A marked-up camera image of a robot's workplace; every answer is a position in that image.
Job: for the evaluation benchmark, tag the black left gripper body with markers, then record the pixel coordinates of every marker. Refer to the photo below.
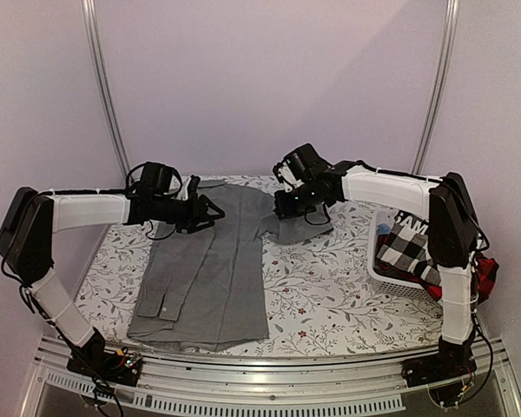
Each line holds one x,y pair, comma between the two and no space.
185,217

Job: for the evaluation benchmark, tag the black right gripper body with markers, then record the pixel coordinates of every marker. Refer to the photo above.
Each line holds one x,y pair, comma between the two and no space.
307,201

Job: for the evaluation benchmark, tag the grey long sleeve shirt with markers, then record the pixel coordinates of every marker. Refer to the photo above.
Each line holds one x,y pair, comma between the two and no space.
206,289

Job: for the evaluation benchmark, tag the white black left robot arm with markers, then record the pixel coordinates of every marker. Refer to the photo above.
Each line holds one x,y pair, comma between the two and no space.
26,239

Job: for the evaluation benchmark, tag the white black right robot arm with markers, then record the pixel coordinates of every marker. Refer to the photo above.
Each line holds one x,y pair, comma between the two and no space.
444,202

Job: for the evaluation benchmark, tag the white plastic laundry basket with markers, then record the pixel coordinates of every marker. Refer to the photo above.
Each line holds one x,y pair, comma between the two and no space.
381,223

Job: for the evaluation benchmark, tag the black white checkered shirt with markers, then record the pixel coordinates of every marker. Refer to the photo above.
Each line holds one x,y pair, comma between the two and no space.
402,253

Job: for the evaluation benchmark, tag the floral patterned table cloth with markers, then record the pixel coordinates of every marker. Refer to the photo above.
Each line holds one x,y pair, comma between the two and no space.
320,298

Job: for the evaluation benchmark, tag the red black plaid shirt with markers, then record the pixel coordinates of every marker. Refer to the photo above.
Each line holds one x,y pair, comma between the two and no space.
485,275

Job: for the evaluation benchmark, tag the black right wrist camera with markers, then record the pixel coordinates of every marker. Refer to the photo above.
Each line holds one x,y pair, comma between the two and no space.
299,167

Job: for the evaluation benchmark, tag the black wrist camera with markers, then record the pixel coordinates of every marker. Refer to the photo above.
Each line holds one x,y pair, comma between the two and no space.
158,180
299,167

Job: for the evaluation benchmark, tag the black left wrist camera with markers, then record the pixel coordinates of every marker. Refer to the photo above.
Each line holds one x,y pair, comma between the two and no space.
158,180

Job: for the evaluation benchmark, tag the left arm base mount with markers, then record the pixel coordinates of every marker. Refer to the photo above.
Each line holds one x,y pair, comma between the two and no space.
118,367

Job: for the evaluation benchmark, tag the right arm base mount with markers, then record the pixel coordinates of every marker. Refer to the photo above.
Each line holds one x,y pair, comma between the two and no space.
444,365

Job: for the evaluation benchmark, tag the aluminium frame post right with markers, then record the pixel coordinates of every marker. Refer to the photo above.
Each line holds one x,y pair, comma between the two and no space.
439,83

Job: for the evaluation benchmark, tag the aluminium frame post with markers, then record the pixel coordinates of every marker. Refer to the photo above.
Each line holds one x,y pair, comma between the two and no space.
439,83
91,24

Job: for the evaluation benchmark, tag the aluminium frame post left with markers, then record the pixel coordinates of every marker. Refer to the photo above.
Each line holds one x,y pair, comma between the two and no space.
91,24

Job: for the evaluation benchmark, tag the aluminium front rail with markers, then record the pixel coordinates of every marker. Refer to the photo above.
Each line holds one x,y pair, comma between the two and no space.
206,385

